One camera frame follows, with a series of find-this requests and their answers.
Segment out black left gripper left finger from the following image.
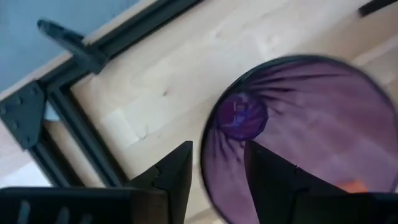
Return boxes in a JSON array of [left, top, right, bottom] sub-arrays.
[[124, 140, 194, 224]]

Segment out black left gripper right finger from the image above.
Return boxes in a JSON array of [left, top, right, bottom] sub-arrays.
[[243, 139, 349, 224]]

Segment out purple ribbed plastic tumbler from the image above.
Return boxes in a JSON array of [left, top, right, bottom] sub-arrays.
[[200, 55, 398, 224]]

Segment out orange cloth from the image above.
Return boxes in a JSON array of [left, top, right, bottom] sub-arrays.
[[337, 179, 369, 194]]

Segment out black aluminium table frame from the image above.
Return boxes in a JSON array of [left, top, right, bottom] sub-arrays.
[[0, 0, 203, 189]]

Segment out black frame post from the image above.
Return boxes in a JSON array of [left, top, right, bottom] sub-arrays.
[[36, 18, 108, 75]]

